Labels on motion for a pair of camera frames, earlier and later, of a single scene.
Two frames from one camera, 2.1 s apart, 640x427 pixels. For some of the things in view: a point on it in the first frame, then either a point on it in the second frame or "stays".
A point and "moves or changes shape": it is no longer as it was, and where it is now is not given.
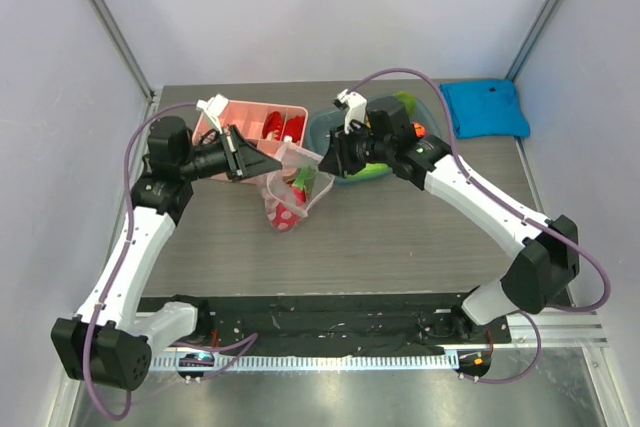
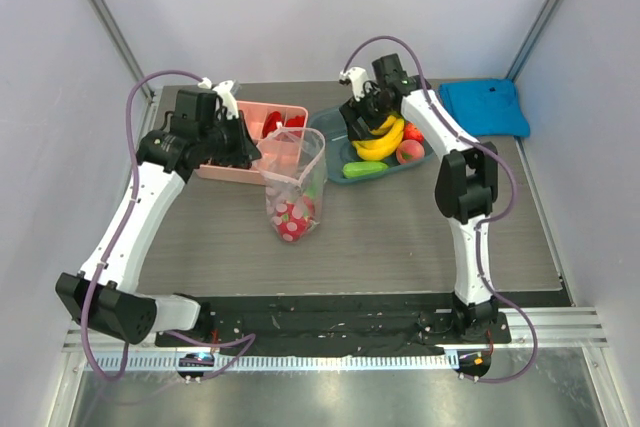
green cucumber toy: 370,169 stays
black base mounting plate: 332,324 stays
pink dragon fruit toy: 284,215 -> 293,218
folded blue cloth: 488,107 stays
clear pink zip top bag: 289,192 moves or changes shape
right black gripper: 342,153 -> 357,115
